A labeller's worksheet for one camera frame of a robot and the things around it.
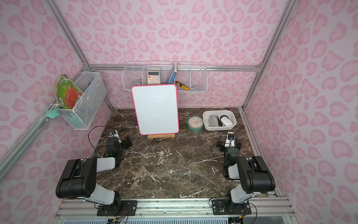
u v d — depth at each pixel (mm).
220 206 730
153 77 951
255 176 451
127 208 716
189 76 1003
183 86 977
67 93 733
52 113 619
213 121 1025
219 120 1064
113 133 812
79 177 467
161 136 979
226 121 1050
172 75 861
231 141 750
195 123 1066
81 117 719
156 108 906
